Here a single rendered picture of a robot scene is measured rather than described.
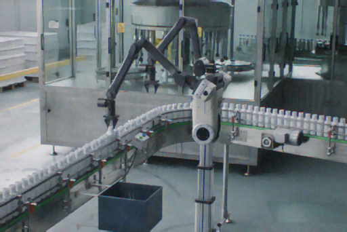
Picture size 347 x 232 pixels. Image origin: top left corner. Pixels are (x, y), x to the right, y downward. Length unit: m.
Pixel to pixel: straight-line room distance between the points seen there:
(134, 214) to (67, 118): 4.50
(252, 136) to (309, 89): 3.68
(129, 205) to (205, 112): 0.95
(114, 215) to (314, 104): 5.75
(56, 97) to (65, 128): 0.41
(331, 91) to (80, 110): 3.44
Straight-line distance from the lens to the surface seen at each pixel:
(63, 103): 8.37
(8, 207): 3.54
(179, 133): 5.82
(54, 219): 3.95
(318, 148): 5.53
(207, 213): 4.80
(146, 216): 3.99
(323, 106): 9.39
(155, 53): 4.45
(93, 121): 8.23
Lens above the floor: 2.23
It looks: 12 degrees down
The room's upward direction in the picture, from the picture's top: 1 degrees clockwise
